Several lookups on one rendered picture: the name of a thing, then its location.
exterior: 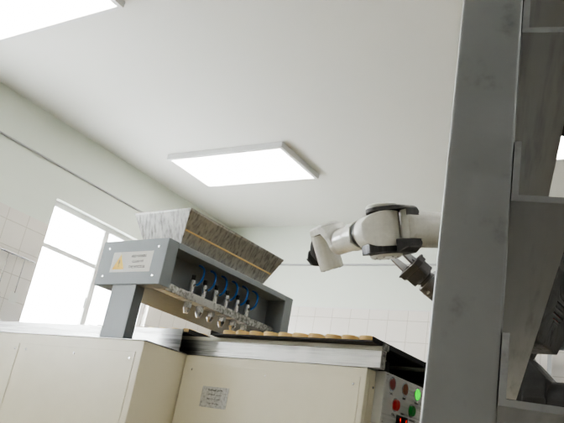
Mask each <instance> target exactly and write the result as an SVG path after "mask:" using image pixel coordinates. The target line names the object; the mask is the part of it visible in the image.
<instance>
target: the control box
mask: <svg viewBox="0 0 564 423"><path fill-rule="evenodd" d="M391 379H394V380H395V388H394V390H392V389H391V388H390V381H391ZM405 384H407V385H408V388H409V391H408V394H407V395H404V392H403V388H404V385H405ZM416 390H419V391H420V399H419V400H417V399H416V398H415V392H416ZM422 395H423V388H421V387H420V386H418V385H416V384H412V383H411V382H409V381H406V380H404V379H402V378H399V377H397V376H395V375H393V374H391V373H388V372H385V371H376V376H375V388H374V395H373V408H372V414H371V421H370V422H372V423H398V420H400V419H399V416H400V418H401V422H400V423H404V419H406V423H420V411H421V402H422ZM394 400H398V401H399V402H400V408H399V410H398V411H396V410H394V408H393V403H394ZM411 406H414V407H415V410H416V412H415V416H410V414H409V409H410V407H411Z"/></svg>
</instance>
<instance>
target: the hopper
mask: <svg viewBox="0 0 564 423"><path fill-rule="evenodd" d="M135 216H136V219H137V222H138V226H139V229H140V232H141V234H142V237H143V239H155V238H172V239H174V240H175V241H177V242H179V243H182V244H184V245H185V246H187V247H189V248H192V249H194V250H196V251H197V252H199V253H202V254H204V255H206V256H207V257H209V258H211V259H214V260H216V261H217V262H219V263H221V264H224V265H226V266H227V267H229V268H231V269H234V270H236V271H238V272H239V273H241V274H244V275H246V276H248V277H249V278H251V279H254V280H256V281H258V282H259V283H261V284H263V283H264V282H265V281H266V280H267V279H268V277H269V276H270V275H271V274H272V273H273V272H274V271H275V270H276V269H277V268H278V267H279V266H280V265H281V263H282V262H284V260H283V259H282V258H280V257H278V256H276V255H274V254H273V253H271V252H269V251H267V250H266V249H264V248H261V247H260V246H259V245H257V244H255V243H253V242H251V241H249V240H247V239H246V238H244V237H242V236H241V235H239V234H237V233H235V232H234V231H232V230H230V229H228V228H227V227H224V226H223V225H222V224H220V223H218V222H215V221H214V220H212V219H211V218H209V217H207V216H205V215H203V214H202V213H200V212H198V211H196V210H195V209H193V208H191V207H190V208H181V209H173V210H164V211H149V212H140V213H135Z"/></svg>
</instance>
